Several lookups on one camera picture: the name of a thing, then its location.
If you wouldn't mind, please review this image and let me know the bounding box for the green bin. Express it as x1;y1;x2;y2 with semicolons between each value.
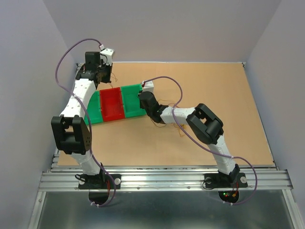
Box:
87;91;103;125
121;84;146;118

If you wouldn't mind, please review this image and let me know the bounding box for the wire bundle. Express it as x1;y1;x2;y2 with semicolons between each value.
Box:
152;99;191;138

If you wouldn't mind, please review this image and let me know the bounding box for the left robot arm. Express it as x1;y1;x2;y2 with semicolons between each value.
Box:
51;52;112;189

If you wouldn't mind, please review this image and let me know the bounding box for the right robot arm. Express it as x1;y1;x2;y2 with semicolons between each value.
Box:
138;91;240;187

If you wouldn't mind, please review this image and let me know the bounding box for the red bin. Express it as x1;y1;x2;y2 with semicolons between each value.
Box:
100;87;125;122

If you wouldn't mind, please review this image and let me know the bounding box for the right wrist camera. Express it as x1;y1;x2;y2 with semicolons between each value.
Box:
142;81;154;93

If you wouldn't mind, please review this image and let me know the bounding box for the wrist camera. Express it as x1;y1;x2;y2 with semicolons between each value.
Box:
142;81;154;93
100;48;115;66

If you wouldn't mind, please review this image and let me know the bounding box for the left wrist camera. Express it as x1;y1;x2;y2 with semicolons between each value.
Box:
100;48;115;66

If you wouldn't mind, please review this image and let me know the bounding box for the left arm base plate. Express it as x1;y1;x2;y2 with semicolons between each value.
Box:
75;173;114;190

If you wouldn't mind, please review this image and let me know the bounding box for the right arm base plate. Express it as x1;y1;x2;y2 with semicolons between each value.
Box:
204;173;248;189

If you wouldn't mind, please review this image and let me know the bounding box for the aluminium rail frame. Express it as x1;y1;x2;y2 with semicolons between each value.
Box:
39;62;294;191

